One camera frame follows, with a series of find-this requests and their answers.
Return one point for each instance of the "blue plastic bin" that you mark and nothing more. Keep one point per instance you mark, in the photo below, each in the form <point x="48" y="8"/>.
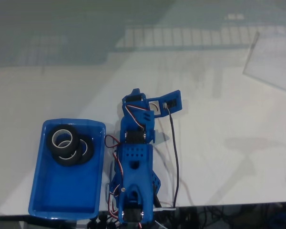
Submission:
<point x="62" y="190"/>

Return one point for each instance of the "black clamp knob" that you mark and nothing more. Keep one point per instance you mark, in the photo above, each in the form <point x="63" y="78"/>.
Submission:
<point x="103" y="218"/>
<point x="92" y="224"/>

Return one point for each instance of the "clear acrylic sheet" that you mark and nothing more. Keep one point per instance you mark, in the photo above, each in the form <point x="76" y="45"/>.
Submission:
<point x="271" y="62"/>

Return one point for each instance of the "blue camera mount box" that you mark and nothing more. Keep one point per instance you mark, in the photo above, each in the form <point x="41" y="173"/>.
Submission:
<point x="175" y="102"/>

